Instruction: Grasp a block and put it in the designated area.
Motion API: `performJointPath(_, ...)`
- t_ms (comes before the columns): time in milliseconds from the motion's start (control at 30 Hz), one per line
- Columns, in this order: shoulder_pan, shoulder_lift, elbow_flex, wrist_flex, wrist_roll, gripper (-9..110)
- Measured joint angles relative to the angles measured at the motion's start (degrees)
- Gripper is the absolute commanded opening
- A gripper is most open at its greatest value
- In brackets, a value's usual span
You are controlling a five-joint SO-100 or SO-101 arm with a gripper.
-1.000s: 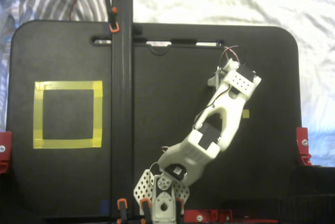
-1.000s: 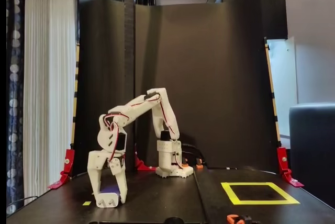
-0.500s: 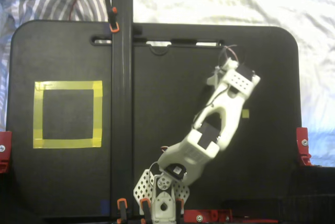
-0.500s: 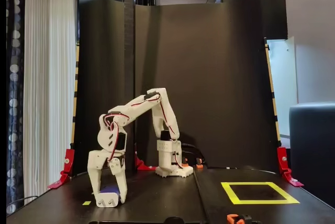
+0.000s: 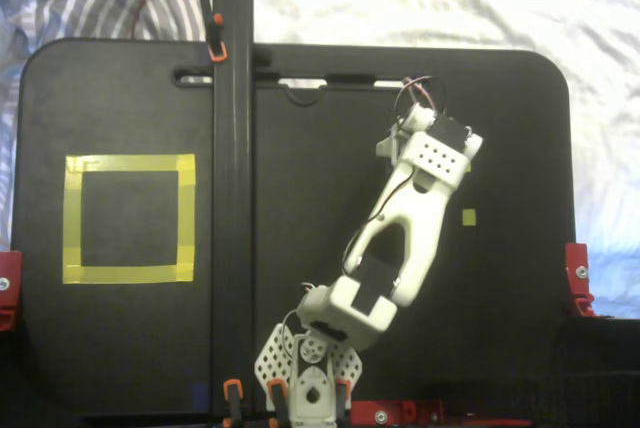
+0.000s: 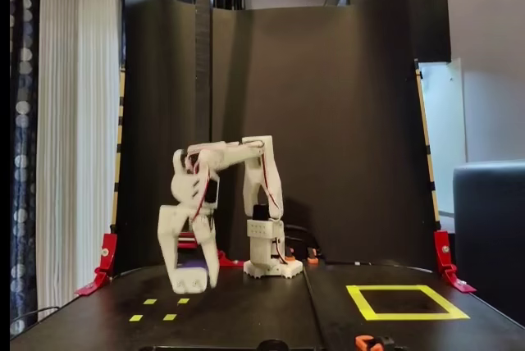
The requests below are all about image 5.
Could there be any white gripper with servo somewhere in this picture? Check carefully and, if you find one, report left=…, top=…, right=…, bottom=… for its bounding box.
left=377, top=135, right=401, bottom=159

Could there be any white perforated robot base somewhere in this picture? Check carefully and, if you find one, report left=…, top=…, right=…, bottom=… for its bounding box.
left=253, top=320, right=365, bottom=428

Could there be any orange and black spring clamp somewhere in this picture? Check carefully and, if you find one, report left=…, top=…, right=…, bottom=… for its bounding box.
left=197, top=0, right=230, bottom=65
left=222, top=378, right=247, bottom=428
left=333, top=378, right=352, bottom=417
left=267, top=378, right=292, bottom=428

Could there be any black backdrop sheet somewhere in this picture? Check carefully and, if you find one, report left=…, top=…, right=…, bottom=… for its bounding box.
left=0, top=315, right=640, bottom=428

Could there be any yellow tape square outline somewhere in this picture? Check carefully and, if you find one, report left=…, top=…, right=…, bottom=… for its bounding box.
left=62, top=152, right=197, bottom=285

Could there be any red white black servo cable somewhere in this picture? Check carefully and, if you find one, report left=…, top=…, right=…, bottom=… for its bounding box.
left=391, top=75, right=447, bottom=115

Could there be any black flat rail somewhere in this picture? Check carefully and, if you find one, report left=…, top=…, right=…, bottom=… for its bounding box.
left=211, top=0, right=257, bottom=417

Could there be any red plastic bracket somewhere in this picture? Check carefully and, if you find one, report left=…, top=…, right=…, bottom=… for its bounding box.
left=0, top=249, right=25, bottom=333
left=564, top=242, right=597, bottom=318

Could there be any red pole foot bracket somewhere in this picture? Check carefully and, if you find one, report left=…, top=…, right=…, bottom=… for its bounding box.
left=349, top=399, right=446, bottom=427

